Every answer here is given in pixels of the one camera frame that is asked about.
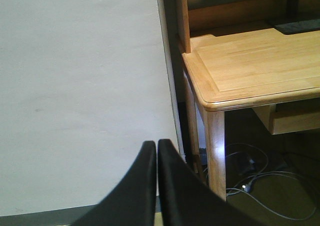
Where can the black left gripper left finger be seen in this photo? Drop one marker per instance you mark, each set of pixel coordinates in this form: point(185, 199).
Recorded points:
point(133, 201)

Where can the black power adapter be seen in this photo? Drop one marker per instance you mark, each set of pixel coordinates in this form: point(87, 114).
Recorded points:
point(244, 163)

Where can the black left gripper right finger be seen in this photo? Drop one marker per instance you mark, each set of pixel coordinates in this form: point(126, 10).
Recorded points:
point(186, 201)

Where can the black monitor stand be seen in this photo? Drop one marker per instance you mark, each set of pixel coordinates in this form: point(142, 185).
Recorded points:
point(295, 22)

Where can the light wooden desk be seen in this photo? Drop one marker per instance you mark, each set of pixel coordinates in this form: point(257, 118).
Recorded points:
point(237, 56)

